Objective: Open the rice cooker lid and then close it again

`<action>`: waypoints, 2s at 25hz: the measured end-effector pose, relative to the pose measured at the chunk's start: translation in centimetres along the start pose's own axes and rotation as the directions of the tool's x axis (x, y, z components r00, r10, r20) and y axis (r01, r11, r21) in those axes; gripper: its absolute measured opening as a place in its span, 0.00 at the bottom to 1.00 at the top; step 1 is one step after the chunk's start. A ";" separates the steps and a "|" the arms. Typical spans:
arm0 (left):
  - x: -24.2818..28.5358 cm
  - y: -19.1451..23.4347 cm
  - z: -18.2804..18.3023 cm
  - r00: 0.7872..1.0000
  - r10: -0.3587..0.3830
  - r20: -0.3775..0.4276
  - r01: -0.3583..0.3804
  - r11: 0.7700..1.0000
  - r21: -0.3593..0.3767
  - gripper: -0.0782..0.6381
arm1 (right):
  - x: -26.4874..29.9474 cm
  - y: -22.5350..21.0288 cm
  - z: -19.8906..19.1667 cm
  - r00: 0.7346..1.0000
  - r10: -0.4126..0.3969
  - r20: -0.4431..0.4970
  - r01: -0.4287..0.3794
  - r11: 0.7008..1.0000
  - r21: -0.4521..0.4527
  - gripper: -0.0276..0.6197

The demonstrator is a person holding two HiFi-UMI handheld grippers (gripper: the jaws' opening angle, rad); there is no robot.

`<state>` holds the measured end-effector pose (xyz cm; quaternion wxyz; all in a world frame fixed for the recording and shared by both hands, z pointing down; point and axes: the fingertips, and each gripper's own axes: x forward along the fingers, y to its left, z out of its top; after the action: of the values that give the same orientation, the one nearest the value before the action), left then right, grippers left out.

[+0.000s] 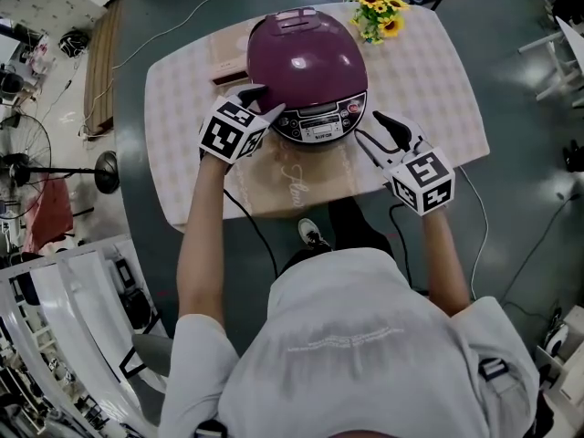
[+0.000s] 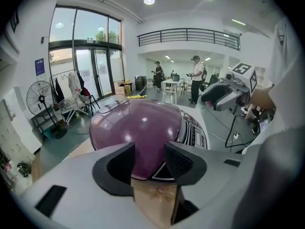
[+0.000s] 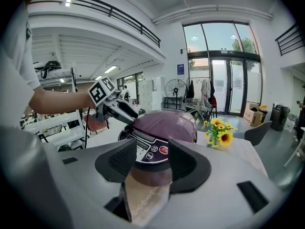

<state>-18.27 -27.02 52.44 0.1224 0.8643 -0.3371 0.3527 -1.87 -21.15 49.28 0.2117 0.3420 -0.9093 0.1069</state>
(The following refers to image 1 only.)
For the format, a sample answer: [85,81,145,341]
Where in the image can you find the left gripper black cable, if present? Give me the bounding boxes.
[222,188,280,278]

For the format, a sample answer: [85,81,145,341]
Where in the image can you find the person's black trousers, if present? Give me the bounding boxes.
[279,195,396,276]

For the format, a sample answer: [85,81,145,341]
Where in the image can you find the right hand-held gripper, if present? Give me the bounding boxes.
[354,109,456,217]

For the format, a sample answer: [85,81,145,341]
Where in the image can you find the brown striped mat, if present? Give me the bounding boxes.
[83,0,125,137]

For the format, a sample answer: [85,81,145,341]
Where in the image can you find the white desk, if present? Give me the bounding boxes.
[517,16,584,104]

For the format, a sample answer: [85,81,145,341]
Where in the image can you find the checkered beige tablecloth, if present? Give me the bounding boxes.
[144,1,492,233]

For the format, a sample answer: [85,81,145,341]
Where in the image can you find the small pink box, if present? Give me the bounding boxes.
[209,29,252,89]

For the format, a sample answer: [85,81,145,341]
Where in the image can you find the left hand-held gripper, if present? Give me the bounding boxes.
[198,83,287,166]

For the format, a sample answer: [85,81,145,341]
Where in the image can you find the white shelf rack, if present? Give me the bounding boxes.
[0,234,172,438]

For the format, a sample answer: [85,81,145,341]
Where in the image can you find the red cloth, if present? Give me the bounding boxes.
[22,178,75,255]

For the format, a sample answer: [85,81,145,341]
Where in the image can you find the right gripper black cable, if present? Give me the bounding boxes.
[388,203,414,289]

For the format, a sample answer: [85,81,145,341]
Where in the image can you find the black standing fan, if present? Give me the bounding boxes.
[0,111,121,195]

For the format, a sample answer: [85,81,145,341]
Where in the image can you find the sunflower bouquet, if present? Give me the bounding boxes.
[338,0,411,46]

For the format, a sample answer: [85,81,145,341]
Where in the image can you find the grey chair with black legs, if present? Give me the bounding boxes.
[119,333,177,381]

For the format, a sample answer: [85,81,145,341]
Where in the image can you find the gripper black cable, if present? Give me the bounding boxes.
[388,203,414,289]
[222,188,280,278]

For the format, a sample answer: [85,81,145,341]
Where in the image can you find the black strap buckle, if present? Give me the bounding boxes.
[193,419,228,438]
[477,357,509,381]

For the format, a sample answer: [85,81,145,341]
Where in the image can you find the thin dark cable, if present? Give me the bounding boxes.
[499,192,580,308]

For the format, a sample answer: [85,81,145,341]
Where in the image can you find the person's white shirt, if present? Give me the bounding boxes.
[158,248,542,438]

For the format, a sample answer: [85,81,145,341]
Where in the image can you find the person's right forearm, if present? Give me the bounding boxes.
[419,207,471,318]

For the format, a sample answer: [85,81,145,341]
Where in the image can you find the black cable bundle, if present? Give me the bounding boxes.
[57,29,91,58]

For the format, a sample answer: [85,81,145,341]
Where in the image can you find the purple rice cooker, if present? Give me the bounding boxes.
[245,6,370,145]

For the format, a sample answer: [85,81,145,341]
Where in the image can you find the thin white cable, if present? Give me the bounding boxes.
[111,0,380,70]
[455,165,490,301]

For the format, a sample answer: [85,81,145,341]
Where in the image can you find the person's left white shoe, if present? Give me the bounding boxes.
[297,217,332,250]

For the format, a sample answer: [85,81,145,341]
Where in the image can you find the person's left forearm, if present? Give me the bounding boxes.
[175,157,229,328]

